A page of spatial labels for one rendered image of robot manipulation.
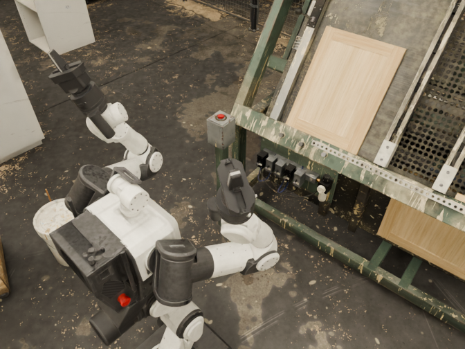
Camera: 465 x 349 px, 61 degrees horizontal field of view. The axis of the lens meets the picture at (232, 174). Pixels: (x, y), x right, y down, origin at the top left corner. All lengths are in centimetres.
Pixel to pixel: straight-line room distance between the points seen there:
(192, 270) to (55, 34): 449
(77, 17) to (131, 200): 443
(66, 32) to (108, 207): 427
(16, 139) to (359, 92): 277
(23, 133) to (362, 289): 291
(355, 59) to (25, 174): 269
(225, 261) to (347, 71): 140
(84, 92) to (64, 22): 406
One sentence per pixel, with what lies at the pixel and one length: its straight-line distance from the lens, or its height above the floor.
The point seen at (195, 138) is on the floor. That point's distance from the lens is 363.
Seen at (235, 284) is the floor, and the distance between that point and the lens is 261.
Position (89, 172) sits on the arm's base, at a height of 139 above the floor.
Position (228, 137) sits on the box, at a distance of 229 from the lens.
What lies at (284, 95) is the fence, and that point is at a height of 102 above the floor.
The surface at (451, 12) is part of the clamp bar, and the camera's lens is 218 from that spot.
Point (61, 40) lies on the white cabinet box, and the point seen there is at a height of 16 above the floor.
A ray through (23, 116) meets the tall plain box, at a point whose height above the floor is 34.
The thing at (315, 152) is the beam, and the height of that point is 85.
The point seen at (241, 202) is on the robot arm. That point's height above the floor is 164.
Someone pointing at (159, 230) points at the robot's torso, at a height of 136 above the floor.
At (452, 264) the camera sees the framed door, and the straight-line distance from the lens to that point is 262.
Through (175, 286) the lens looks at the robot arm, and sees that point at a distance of 107.
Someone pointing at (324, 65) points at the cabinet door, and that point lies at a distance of 228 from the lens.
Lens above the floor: 224
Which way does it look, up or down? 43 degrees down
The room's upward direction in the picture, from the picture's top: straight up
